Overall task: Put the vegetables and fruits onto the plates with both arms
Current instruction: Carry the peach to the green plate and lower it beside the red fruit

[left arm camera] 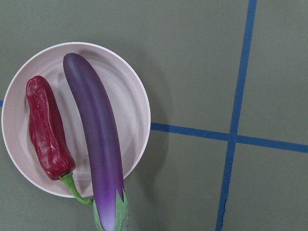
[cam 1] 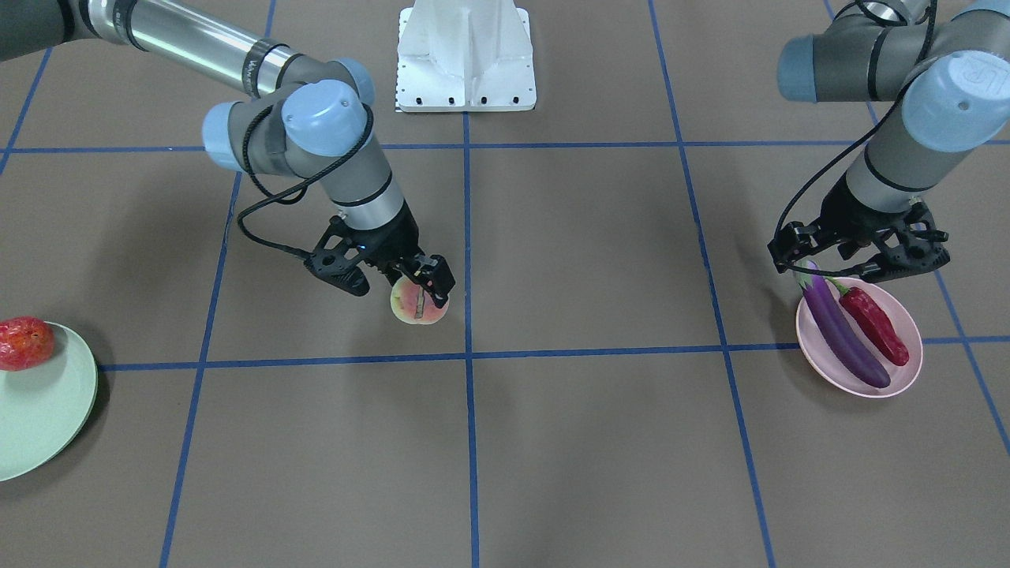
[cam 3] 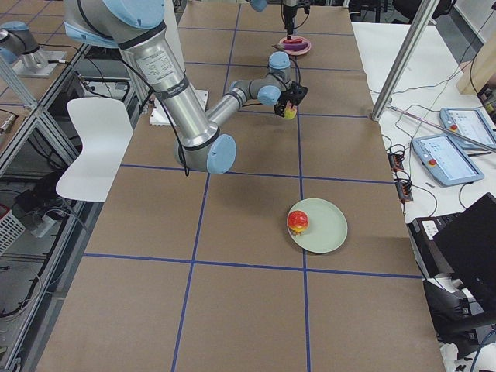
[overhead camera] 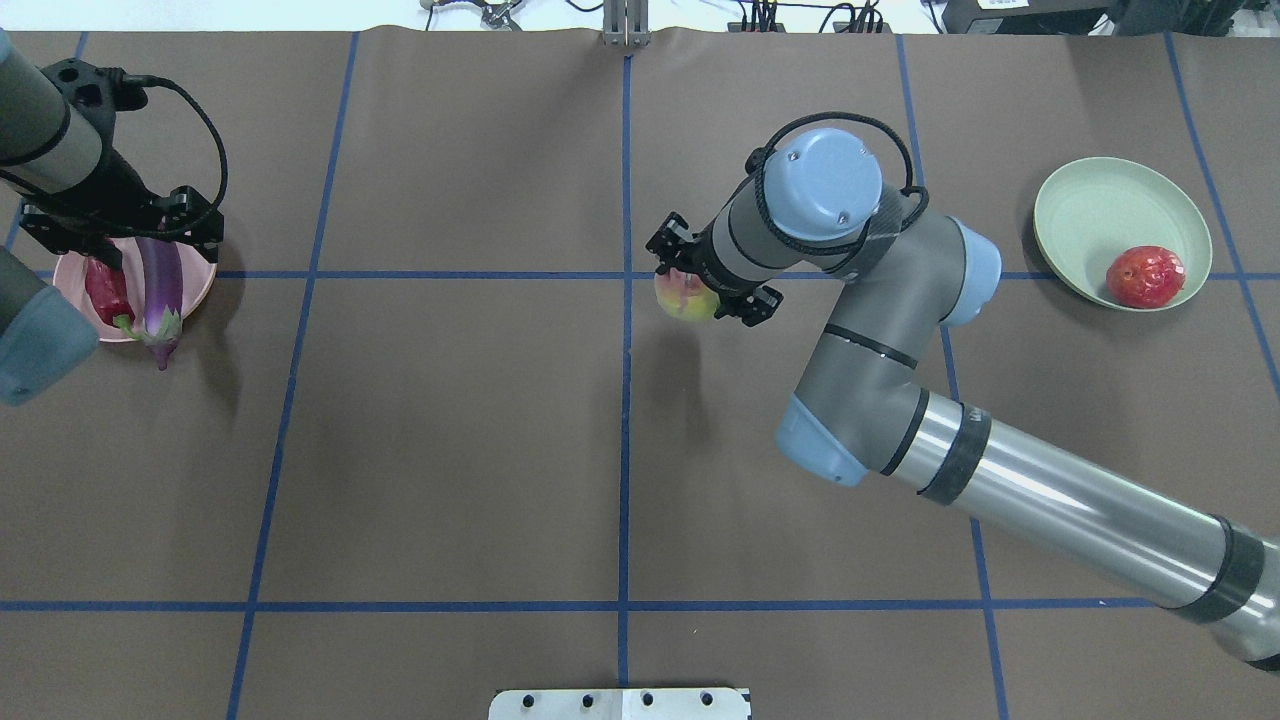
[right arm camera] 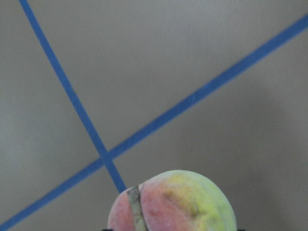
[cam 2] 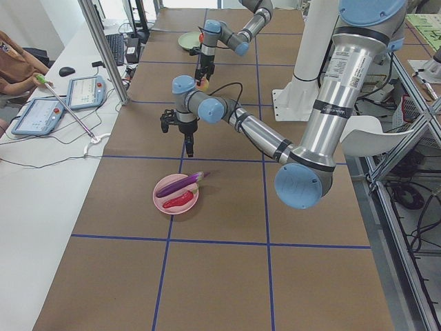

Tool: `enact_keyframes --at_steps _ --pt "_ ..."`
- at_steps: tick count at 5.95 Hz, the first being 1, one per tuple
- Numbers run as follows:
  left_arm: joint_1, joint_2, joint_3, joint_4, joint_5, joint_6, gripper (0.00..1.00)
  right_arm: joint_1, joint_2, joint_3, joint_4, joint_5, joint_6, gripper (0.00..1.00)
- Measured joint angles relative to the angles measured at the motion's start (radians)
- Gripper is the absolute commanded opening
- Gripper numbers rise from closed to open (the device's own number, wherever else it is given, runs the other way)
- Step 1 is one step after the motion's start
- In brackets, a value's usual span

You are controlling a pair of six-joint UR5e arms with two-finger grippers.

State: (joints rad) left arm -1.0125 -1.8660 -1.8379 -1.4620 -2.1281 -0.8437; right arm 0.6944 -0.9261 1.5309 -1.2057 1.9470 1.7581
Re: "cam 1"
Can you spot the light green plate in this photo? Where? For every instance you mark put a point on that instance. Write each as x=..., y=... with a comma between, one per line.
x=43, y=408

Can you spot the red pomegranate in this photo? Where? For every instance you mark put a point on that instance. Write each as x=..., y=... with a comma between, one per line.
x=26, y=342

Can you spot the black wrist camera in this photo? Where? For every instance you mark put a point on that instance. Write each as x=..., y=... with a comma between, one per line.
x=792, y=242
x=335, y=258

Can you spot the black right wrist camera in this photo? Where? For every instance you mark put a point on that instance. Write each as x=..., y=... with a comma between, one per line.
x=335, y=258

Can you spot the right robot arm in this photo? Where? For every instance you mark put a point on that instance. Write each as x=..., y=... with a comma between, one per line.
x=301, y=122

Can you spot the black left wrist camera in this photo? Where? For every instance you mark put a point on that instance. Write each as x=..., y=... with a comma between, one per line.
x=792, y=242

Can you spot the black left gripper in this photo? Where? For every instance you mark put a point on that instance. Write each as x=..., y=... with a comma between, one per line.
x=846, y=215

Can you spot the pink plate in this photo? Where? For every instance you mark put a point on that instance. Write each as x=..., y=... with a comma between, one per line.
x=823, y=360

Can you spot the red chili pepper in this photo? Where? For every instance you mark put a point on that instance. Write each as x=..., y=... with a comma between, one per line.
x=873, y=321

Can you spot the purple eggplant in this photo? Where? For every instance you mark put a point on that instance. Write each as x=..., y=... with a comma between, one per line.
x=836, y=331

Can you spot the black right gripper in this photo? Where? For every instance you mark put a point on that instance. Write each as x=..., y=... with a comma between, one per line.
x=397, y=234

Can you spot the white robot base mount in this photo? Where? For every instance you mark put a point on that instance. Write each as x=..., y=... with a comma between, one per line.
x=465, y=56

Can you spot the peach fruit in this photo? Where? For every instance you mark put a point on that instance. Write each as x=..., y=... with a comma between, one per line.
x=413, y=305

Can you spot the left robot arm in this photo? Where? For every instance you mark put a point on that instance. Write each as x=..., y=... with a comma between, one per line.
x=947, y=85

